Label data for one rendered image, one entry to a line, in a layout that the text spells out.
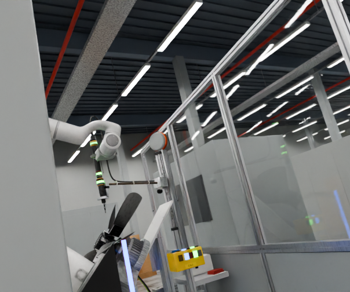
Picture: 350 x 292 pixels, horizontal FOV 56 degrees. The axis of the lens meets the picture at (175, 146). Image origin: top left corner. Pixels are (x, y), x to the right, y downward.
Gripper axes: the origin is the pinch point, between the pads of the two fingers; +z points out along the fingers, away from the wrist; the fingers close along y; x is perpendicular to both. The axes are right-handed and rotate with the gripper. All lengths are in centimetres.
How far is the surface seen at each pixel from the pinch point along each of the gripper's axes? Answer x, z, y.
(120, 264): -60, 14, 2
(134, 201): -25.7, 20.7, 19.0
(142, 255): -58, 15, 16
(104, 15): 281, 241, 87
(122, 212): -31.1, 19.0, 9.8
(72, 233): -11, 576, 20
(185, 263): -64, -22, 27
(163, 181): -11, 51, 52
